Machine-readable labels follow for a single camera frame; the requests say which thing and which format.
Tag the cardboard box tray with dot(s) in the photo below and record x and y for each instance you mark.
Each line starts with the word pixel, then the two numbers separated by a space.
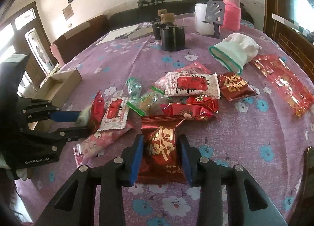
pixel 51 97

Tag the grey notebook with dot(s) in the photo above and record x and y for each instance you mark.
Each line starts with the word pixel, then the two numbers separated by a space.
pixel 142 32

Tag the black cylindrical holder front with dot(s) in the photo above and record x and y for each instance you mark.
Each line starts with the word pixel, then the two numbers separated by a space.
pixel 172 35

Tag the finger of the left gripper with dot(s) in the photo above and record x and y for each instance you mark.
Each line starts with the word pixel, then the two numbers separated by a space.
pixel 61 134
pixel 64 116

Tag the pink thermos bottle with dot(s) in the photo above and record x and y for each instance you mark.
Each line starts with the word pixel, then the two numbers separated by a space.
pixel 232 15

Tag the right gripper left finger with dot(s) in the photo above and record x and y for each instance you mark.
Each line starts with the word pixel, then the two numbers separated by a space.
pixel 74 202

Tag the white red-label snack packet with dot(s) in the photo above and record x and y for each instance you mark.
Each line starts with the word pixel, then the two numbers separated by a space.
pixel 188 84

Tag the pink long snack packet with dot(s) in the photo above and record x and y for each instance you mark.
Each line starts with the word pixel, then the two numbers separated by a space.
pixel 97 142

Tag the dark red gold-script snack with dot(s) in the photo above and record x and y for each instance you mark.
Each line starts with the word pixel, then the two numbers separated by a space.
pixel 161 162

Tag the clear green-edged snack bag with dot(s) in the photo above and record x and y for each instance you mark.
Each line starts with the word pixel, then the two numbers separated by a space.
pixel 148 102

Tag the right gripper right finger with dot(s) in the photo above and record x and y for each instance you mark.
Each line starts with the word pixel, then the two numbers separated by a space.
pixel 248 204

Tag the grey phone stand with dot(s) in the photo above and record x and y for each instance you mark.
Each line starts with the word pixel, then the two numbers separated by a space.
pixel 214 14

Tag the long red foil wrapper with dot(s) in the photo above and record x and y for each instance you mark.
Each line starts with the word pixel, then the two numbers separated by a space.
pixel 285 82

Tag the red foil snack packet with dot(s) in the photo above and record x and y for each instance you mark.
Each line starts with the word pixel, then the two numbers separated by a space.
pixel 189 111

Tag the small red foil snack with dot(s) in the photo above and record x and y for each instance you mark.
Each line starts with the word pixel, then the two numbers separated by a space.
pixel 205 101

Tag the wooden glass door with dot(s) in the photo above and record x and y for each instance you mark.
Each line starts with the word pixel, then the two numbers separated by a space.
pixel 23 33

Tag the green twisted candy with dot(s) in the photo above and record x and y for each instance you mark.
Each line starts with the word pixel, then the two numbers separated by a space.
pixel 134 87

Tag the narrow red snack packet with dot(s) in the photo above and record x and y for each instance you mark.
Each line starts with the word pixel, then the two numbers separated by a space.
pixel 97 111

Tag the brown armchair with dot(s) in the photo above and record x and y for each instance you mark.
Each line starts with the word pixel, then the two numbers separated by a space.
pixel 76 40

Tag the wooden cabinet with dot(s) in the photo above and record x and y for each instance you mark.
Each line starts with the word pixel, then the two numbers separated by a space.
pixel 289 39

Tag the black cylindrical holder rear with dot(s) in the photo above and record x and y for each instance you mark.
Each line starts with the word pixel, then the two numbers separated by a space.
pixel 156 25

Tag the white paper sheet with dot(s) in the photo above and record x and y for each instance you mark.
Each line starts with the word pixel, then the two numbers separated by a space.
pixel 121 33

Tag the black sofa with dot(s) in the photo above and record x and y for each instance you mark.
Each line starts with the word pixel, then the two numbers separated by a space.
pixel 150 13

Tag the small white red snack packet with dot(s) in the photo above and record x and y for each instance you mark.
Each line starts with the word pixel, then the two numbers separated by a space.
pixel 116 114

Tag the black cylindrical holder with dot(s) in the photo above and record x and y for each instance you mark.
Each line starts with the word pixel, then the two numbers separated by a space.
pixel 156 25
pixel 172 35

